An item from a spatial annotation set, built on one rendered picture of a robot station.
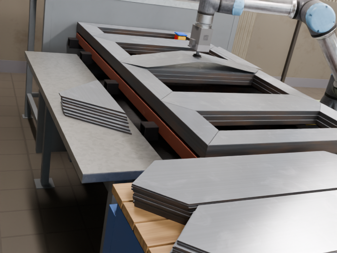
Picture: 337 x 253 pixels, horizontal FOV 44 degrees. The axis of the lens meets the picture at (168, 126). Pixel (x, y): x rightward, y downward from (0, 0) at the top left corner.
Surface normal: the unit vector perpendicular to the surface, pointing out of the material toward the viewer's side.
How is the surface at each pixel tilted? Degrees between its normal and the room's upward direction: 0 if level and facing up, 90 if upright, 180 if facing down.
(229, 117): 90
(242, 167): 0
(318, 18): 87
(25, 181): 0
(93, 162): 0
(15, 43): 90
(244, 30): 90
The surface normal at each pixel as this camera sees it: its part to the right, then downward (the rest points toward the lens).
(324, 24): -0.07, 0.33
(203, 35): 0.42, 0.42
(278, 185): 0.18, -0.91
